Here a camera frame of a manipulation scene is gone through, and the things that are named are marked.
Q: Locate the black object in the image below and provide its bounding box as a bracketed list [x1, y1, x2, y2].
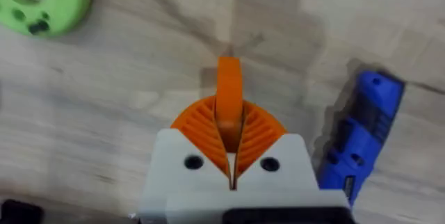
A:
[0, 198, 45, 224]

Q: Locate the right gripper white and orange right finger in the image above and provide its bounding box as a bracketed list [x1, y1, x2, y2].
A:
[228, 56, 321, 191]

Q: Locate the green disc with holes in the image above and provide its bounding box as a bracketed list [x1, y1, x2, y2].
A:
[0, 0, 93, 39]

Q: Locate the blue electric screwdriver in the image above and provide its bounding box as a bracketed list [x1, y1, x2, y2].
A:
[317, 70, 406, 207]

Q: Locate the right gripper white and orange left finger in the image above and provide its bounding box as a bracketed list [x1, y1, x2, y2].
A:
[138, 56, 234, 220]

